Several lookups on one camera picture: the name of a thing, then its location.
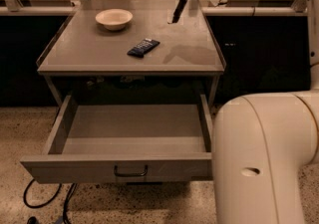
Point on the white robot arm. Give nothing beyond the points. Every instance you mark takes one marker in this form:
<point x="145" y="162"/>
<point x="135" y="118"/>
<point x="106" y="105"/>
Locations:
<point x="260" y="143"/>

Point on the grey open top drawer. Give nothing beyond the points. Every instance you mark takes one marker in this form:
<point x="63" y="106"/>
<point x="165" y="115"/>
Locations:
<point x="86" y="142"/>

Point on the blue snack bar wrapper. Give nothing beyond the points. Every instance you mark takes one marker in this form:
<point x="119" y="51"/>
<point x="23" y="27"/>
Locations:
<point x="143" y="47"/>

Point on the white ceramic bowl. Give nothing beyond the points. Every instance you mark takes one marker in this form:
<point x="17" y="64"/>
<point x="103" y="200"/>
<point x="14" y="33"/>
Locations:
<point x="114" y="19"/>

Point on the grey metal cabinet table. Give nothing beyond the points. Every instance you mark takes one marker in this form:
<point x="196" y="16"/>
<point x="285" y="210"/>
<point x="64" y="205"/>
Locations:
<point x="185" y="49"/>

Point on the white horizontal rail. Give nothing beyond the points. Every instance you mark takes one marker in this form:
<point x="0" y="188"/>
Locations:
<point x="209" y="11"/>

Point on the black drawer handle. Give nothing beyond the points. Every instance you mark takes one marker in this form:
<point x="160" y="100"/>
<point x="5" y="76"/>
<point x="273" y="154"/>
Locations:
<point x="130" y="172"/>

